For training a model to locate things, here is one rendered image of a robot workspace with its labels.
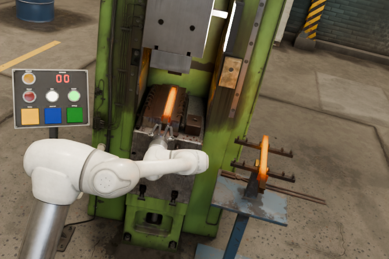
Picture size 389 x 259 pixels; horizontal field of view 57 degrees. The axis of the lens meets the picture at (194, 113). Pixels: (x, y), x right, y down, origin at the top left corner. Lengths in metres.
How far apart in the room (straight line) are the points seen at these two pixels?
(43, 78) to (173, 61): 0.63
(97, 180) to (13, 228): 1.74
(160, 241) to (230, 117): 0.96
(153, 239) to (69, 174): 1.48
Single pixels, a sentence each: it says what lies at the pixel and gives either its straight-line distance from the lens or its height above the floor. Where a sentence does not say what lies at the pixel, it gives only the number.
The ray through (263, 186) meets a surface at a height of 1.00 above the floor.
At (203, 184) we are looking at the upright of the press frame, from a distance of 2.36.
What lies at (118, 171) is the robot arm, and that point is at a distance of 1.01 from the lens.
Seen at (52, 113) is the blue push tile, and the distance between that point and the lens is 1.85.
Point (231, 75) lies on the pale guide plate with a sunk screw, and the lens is 1.93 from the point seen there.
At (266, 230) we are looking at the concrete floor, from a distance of 2.90.
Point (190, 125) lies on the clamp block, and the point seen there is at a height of 0.98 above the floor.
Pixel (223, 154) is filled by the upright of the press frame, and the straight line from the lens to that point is 2.21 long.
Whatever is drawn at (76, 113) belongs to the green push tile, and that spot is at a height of 1.02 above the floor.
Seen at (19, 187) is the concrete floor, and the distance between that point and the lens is 2.98.
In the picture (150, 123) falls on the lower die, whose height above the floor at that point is 0.94.
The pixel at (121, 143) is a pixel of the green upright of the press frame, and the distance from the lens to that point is 2.25.
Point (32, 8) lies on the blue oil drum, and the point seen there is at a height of 0.21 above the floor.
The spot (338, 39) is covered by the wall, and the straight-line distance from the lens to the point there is 7.84.
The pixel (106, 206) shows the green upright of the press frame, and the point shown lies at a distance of 2.61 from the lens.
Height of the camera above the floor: 1.99
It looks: 29 degrees down
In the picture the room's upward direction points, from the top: 12 degrees clockwise
